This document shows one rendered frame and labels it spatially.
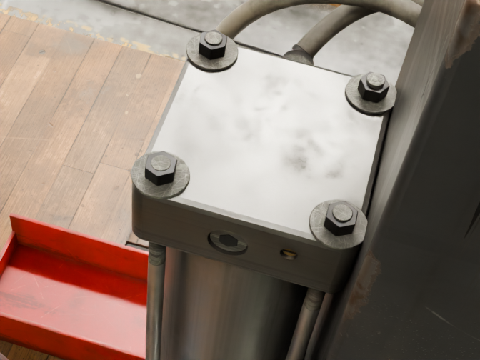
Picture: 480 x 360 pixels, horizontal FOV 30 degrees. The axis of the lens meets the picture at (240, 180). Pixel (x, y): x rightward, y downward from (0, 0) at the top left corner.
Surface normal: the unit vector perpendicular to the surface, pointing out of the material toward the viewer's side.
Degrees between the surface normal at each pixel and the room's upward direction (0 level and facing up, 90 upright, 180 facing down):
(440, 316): 90
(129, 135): 0
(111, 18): 0
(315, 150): 0
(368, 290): 90
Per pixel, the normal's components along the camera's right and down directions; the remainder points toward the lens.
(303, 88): 0.10, -0.60
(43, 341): -0.26, 0.76
